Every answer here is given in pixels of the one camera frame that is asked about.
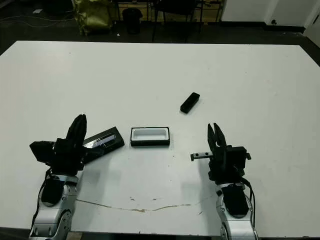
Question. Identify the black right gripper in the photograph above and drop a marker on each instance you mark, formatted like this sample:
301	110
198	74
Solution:
221	165

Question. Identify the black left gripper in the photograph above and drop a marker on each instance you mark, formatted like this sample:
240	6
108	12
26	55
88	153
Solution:
67	157

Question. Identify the black printed box lid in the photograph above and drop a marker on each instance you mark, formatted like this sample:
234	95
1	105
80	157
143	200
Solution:
110	140

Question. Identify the slim black camera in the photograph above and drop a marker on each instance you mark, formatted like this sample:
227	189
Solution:
190	103

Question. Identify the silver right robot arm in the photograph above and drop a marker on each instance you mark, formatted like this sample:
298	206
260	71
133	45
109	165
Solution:
237	225

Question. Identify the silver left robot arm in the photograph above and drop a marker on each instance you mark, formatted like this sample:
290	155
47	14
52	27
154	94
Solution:
50	220

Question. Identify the black box with white tray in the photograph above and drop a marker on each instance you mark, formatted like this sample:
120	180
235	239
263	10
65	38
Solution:
150	144

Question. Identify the yellowish plastic bag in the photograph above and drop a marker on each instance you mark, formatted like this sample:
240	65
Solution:
93	17

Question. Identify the black waste bin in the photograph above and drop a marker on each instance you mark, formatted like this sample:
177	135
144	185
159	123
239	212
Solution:
132	20

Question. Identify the white paper sheet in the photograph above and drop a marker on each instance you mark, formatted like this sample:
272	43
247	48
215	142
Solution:
37	11

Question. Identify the black mesh office chair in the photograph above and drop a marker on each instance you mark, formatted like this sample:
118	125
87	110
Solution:
175	6

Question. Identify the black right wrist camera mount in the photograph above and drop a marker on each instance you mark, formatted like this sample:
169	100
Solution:
239	156

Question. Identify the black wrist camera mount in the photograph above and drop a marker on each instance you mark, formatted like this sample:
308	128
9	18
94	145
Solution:
41	152
239	156

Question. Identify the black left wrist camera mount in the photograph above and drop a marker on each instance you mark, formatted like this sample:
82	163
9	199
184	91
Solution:
41	152

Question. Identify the small black wall knob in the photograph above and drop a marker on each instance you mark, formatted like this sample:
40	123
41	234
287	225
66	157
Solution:
274	22

